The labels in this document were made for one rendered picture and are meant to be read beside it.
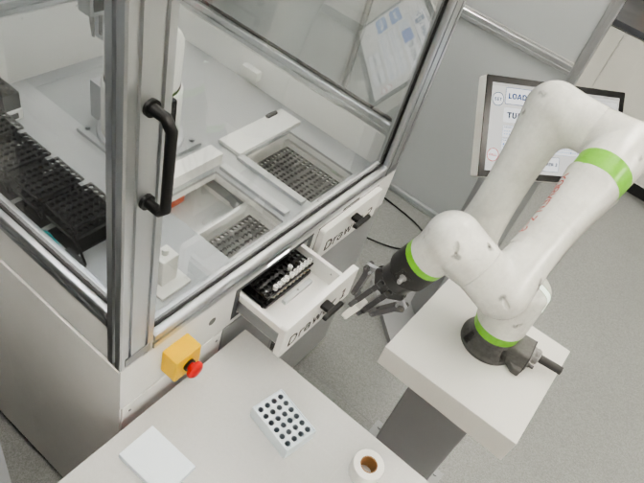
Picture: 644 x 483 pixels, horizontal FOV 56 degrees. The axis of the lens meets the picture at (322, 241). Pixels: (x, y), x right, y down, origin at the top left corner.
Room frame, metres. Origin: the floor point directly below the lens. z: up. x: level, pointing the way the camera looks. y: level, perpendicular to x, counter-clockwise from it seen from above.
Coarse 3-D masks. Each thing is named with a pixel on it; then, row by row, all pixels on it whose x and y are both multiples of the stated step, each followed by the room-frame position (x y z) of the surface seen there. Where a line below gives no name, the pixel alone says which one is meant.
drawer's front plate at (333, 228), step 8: (376, 192) 1.40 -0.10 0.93; (360, 200) 1.34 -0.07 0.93; (368, 200) 1.36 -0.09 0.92; (376, 200) 1.41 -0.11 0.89; (352, 208) 1.30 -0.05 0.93; (360, 208) 1.33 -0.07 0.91; (368, 208) 1.38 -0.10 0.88; (344, 216) 1.25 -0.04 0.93; (328, 224) 1.20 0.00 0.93; (336, 224) 1.22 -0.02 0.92; (344, 224) 1.26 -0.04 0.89; (352, 224) 1.31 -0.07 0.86; (320, 232) 1.17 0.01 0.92; (328, 232) 1.18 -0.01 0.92; (336, 232) 1.23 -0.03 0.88; (320, 240) 1.17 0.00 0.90; (328, 240) 1.20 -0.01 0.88; (320, 248) 1.17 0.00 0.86; (328, 248) 1.22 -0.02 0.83; (320, 256) 1.19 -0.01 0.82
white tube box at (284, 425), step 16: (272, 400) 0.74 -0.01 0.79; (288, 400) 0.74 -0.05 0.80; (256, 416) 0.69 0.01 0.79; (272, 416) 0.69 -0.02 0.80; (288, 416) 0.71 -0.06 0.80; (304, 416) 0.72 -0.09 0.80; (272, 432) 0.66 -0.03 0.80; (288, 432) 0.68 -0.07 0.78; (304, 432) 0.68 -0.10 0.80; (288, 448) 0.63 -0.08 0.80
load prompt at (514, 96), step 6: (510, 90) 1.79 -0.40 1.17; (516, 90) 1.80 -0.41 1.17; (522, 90) 1.81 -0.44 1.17; (528, 90) 1.82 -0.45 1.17; (510, 96) 1.78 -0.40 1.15; (516, 96) 1.79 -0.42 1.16; (522, 96) 1.81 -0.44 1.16; (510, 102) 1.78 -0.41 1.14; (516, 102) 1.78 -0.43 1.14; (522, 102) 1.80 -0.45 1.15
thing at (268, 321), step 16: (320, 272) 1.09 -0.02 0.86; (336, 272) 1.08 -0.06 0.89; (320, 288) 1.06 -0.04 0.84; (240, 304) 0.90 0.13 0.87; (256, 304) 0.89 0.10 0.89; (272, 304) 0.96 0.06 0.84; (288, 304) 0.97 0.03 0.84; (304, 304) 0.99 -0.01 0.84; (256, 320) 0.88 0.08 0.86; (272, 320) 0.86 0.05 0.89; (272, 336) 0.85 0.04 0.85
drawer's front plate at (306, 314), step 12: (348, 276) 1.04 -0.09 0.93; (336, 288) 1.00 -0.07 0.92; (348, 288) 1.07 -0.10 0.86; (312, 300) 0.93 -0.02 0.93; (324, 300) 0.96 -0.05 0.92; (336, 300) 1.03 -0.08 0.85; (300, 312) 0.89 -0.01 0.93; (312, 312) 0.92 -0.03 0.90; (288, 324) 0.84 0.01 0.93; (300, 324) 0.88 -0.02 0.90; (312, 324) 0.94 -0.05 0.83; (288, 336) 0.84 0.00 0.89; (300, 336) 0.90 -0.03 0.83; (276, 348) 0.83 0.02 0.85
